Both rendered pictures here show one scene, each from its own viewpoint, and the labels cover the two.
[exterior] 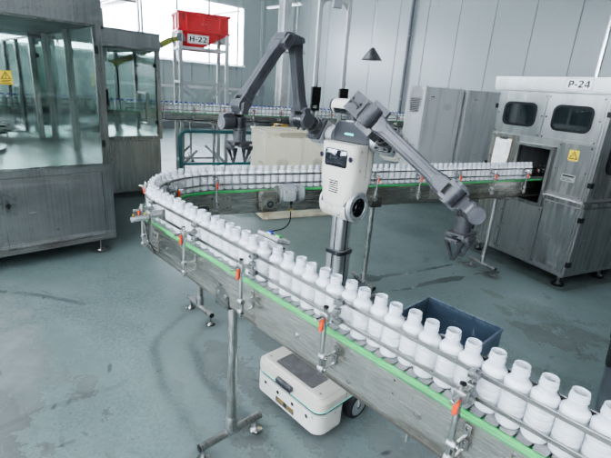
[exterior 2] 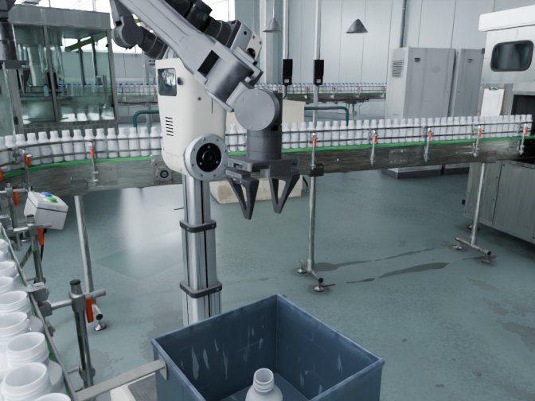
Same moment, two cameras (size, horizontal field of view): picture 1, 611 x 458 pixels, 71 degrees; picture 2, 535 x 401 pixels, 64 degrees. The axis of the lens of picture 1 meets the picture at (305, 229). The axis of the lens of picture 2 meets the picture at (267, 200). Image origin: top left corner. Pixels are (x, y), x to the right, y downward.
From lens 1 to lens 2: 100 cm
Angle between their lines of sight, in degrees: 8
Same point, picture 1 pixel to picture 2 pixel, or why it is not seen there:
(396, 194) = (343, 158)
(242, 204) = (132, 175)
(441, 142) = (431, 110)
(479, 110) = (475, 71)
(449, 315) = (304, 328)
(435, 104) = (421, 67)
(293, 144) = not seen: hidden behind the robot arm
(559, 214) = not seen: outside the picture
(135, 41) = (83, 21)
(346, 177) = (179, 110)
